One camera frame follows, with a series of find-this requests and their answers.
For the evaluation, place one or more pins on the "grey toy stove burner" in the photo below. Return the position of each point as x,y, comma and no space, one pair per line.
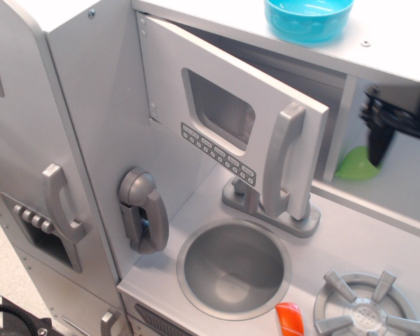
363,304

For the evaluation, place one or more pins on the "grey lower door handle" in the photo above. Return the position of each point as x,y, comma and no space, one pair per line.
109,324

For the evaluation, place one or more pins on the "turquoise plastic bowl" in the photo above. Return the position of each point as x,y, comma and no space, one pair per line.
309,21

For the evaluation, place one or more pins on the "grey toy sink basin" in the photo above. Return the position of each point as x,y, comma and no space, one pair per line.
234,269

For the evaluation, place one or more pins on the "orange toy knob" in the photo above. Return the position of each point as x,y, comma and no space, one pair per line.
290,319

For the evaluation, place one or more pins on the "green plastic toy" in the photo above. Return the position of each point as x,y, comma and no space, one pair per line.
356,166

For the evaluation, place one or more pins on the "grey fridge door handle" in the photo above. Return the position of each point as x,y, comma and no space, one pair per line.
54,181

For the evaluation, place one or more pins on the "grey toy ice dispenser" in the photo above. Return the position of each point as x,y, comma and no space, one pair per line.
41,233

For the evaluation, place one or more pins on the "white toy microwave door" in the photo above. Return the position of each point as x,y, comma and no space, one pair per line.
265,132

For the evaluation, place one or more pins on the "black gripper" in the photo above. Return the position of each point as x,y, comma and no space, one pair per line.
390,108

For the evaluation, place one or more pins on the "grey toy telephone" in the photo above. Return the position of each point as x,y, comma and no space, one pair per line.
143,212

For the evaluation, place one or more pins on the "black equipment with cable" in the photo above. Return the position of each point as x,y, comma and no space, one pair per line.
16,321

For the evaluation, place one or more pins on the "white toy kitchen cabinet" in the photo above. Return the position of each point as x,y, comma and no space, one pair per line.
73,92

